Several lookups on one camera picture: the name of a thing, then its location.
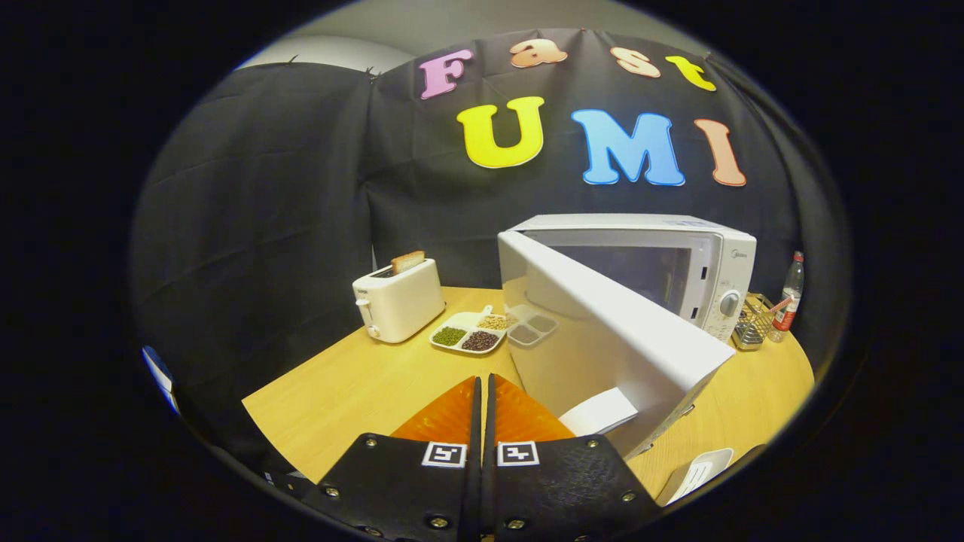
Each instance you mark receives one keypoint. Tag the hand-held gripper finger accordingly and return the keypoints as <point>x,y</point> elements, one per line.
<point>490,421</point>
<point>474,421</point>

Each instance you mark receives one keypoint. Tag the white toaster oven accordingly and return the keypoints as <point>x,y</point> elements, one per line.
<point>617,354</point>

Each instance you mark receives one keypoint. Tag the cream bread toaster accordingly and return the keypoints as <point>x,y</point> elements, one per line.
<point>403,305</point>

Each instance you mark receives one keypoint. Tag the white divided bean dish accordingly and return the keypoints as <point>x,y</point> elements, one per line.
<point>467,335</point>

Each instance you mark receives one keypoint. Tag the toast slice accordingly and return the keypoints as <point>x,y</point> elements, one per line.
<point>407,262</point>

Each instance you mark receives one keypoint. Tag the white ribbed tray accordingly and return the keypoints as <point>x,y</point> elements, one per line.
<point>697,474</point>

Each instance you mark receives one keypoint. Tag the clear plastic water bottle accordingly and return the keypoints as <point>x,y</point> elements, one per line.
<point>787,309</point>

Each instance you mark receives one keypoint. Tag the blue and white object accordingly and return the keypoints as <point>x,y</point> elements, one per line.
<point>160,376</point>

